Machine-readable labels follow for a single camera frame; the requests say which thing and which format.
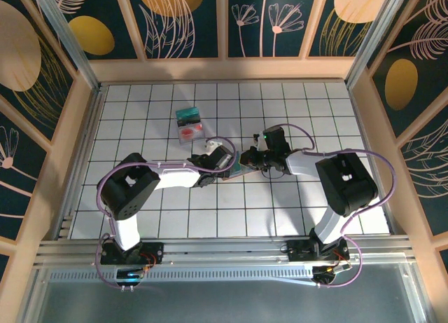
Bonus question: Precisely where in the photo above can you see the pink leather card holder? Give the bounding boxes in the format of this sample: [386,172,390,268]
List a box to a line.
[222,150,258,181]

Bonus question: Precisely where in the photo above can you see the aluminium frame rail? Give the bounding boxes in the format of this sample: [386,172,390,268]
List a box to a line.
[34,235,419,272]

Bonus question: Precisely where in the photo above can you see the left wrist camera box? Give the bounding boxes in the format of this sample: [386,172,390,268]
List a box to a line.
[204,136,225,153]

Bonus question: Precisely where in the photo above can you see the aluminium corner post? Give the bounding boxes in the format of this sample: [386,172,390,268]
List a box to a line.
[27,0,104,92]
[344,0,411,89]

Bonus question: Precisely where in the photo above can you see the black controller board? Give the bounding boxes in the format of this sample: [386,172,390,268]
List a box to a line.
[116,266,147,289]
[312,263,353,288]

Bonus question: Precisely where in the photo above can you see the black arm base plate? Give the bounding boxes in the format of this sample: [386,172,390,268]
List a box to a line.
[100,241,165,266]
[286,238,351,265]

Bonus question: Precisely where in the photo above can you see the plain teal card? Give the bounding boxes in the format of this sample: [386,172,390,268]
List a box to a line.
[175,106,200,120]

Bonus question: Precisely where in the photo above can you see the grey metal plate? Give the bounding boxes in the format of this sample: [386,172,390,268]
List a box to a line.
[34,280,421,323]

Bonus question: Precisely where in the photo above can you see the slotted grey cable duct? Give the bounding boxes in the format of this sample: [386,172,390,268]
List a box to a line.
[48,269,316,282]

